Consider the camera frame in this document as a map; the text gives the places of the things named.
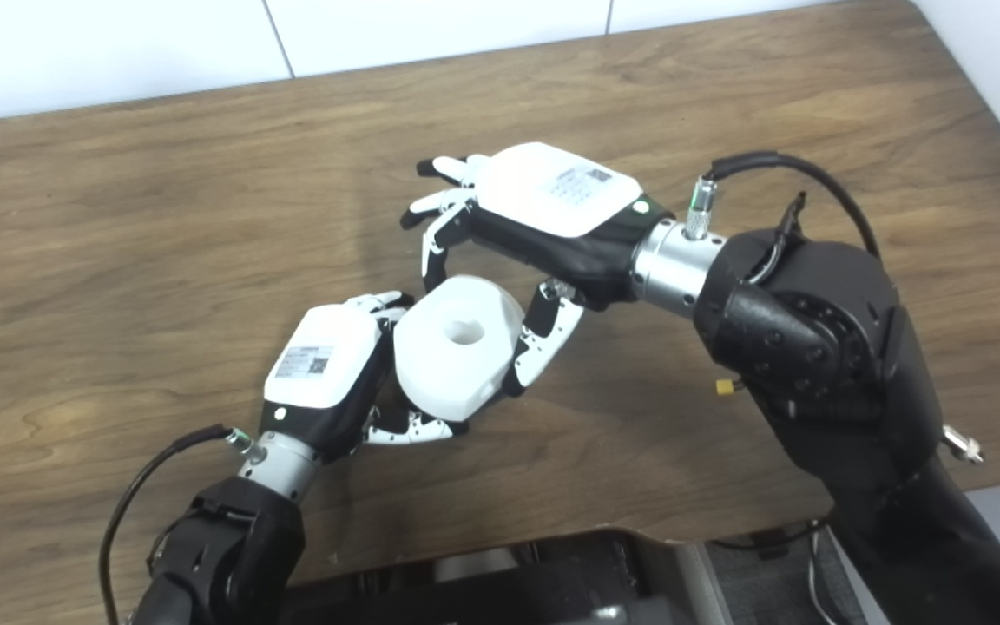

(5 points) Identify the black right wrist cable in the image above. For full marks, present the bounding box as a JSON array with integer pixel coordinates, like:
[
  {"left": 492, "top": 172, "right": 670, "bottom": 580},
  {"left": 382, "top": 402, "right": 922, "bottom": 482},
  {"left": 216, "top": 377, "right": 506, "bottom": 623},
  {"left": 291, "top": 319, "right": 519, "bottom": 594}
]
[{"left": 685, "top": 151, "right": 883, "bottom": 261}]

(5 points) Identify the white and black left hand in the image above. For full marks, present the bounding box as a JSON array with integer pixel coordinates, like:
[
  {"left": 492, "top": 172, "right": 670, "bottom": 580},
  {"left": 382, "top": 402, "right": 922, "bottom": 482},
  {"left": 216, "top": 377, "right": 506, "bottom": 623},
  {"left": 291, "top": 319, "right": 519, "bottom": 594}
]
[{"left": 259, "top": 291, "right": 467, "bottom": 462}]

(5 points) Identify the thin black hanging cable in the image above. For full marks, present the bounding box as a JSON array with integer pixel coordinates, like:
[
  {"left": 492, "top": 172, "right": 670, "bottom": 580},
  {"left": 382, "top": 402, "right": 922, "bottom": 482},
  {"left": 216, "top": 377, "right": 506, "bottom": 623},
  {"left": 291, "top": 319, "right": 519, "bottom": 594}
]
[{"left": 708, "top": 512, "right": 844, "bottom": 625}]

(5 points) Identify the round white plastic piece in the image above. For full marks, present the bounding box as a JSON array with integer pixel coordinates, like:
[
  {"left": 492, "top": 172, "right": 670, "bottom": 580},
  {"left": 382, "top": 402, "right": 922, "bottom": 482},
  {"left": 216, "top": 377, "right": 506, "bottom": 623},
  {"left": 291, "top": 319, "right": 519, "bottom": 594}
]
[{"left": 393, "top": 275, "right": 525, "bottom": 424}]

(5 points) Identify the dark robot torso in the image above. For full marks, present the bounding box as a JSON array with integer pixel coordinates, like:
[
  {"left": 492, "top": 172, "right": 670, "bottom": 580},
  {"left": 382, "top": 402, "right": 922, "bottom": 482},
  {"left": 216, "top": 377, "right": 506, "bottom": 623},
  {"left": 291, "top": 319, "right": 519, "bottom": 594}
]
[{"left": 279, "top": 528, "right": 731, "bottom": 625}]

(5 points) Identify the white and black right hand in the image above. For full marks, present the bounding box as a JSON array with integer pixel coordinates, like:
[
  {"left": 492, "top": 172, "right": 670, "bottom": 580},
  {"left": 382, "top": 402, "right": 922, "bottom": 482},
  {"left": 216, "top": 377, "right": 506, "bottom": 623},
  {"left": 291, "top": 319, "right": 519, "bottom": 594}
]
[{"left": 400, "top": 141, "right": 675, "bottom": 398}]

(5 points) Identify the silver plug on arm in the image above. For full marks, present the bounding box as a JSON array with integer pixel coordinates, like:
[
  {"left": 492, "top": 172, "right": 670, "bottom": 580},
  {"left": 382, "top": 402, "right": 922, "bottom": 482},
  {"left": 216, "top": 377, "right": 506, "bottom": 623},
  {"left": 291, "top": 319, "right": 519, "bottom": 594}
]
[{"left": 940, "top": 424, "right": 985, "bottom": 464}]

